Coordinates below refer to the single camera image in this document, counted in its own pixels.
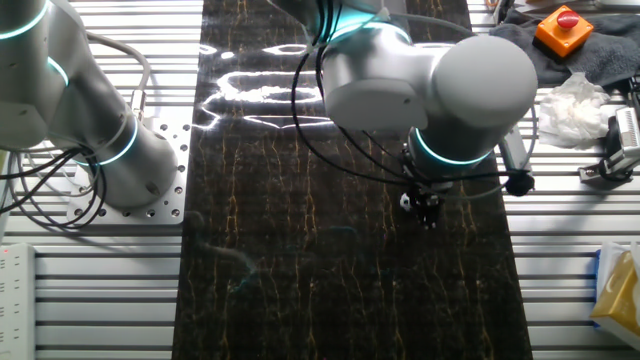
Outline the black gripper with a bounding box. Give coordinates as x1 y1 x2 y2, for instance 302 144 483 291
405 175 454 232

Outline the black marble-pattern mat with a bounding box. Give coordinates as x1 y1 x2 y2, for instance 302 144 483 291
172 0 534 360

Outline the crumpled white tissue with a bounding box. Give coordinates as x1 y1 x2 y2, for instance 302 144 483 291
536 71 614 151

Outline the yellow tissue pack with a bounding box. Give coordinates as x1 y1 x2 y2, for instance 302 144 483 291
588 241 640 338

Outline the orange emergency stop box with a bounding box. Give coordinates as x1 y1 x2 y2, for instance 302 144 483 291
531 4 596 62

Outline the grey cloth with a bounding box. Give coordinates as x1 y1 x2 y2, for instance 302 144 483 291
488 6 640 92

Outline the white power strip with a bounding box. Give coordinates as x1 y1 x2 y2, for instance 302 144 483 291
0 242 38 360

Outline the black camera cable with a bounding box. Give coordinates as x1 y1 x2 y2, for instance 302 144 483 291
289 0 524 188

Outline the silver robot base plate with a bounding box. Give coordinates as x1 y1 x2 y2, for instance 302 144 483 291
66 117 193 227

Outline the thick grey base cable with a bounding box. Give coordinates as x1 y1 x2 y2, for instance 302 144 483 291
83 31 152 122

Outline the black cable bundle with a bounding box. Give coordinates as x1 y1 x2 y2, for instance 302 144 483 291
0 144 109 233

